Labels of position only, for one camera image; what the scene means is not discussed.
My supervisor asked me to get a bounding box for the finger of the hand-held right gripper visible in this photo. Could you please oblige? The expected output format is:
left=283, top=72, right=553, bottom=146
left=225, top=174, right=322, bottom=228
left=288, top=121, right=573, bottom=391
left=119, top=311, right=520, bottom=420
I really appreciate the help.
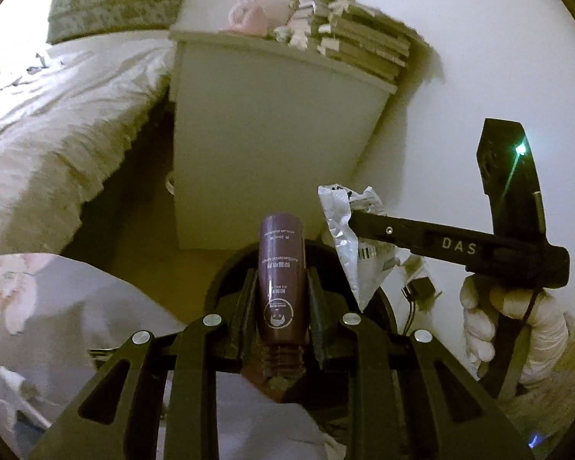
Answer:
left=347, top=211, right=419, bottom=252

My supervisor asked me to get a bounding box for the person's right forearm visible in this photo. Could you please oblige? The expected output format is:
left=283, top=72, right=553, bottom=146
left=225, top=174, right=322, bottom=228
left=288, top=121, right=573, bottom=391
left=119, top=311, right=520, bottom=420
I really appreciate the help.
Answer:
left=501, top=316, right=575, bottom=446

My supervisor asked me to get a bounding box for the maroon plastic bottle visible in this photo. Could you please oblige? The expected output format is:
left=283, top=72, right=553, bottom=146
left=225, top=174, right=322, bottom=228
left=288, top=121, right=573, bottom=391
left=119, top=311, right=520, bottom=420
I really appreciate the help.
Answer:
left=256, top=212, right=308, bottom=391

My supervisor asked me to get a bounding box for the stack of books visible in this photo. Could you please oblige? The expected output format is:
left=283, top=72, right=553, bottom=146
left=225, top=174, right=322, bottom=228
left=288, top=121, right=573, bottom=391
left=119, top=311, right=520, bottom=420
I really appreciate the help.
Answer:
left=311, top=0, right=432, bottom=84

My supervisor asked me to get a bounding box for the pink plush toy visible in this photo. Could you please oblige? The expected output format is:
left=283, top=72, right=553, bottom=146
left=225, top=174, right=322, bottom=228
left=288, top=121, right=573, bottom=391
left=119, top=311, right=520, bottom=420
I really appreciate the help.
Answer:
left=220, top=0, right=293, bottom=36

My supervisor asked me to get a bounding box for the black trash bin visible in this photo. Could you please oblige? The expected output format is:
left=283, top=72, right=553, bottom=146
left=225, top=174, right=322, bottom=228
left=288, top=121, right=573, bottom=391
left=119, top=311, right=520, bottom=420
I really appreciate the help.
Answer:
left=205, top=238, right=399, bottom=422

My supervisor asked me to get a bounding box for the bed with white duvet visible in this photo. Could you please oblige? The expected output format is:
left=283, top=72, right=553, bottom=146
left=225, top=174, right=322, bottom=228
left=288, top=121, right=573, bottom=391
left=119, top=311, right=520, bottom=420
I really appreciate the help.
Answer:
left=0, top=38, right=176, bottom=260

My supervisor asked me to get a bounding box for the grey floral tablecloth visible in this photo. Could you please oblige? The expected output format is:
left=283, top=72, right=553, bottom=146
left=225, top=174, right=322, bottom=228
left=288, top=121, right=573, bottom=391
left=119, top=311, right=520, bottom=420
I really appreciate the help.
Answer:
left=0, top=251, right=336, bottom=460

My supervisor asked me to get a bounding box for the person's right hand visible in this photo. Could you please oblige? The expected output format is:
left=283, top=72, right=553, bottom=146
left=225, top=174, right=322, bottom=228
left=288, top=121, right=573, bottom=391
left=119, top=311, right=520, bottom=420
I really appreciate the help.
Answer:
left=460, top=273, right=570, bottom=389

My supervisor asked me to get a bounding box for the silver foil wrapper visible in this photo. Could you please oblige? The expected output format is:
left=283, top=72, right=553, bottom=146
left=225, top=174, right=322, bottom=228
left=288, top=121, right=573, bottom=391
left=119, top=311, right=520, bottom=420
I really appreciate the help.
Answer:
left=317, top=183, right=427, bottom=311

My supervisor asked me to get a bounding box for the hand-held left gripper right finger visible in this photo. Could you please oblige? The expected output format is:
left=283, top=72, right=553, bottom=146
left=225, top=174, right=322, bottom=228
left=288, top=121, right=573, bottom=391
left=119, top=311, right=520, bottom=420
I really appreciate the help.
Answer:
left=307, top=268, right=532, bottom=460

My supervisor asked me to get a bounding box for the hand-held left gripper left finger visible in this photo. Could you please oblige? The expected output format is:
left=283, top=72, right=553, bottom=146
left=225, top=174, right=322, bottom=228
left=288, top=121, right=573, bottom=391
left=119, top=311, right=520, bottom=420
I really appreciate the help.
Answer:
left=29, top=268, right=260, bottom=460

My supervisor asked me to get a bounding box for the white bedside cabinet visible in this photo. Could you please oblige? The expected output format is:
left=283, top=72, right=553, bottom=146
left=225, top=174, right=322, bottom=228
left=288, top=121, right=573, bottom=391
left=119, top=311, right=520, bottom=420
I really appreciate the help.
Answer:
left=169, top=29, right=398, bottom=250

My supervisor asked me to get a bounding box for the white plastic scrap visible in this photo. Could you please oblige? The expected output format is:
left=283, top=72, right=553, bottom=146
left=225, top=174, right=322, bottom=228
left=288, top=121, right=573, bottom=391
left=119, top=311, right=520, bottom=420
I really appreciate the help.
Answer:
left=0, top=366, right=53, bottom=429

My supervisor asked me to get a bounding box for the black plug cable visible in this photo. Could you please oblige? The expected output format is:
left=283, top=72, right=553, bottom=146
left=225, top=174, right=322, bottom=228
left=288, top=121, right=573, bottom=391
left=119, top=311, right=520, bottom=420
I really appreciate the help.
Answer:
left=401, top=278, right=436, bottom=336

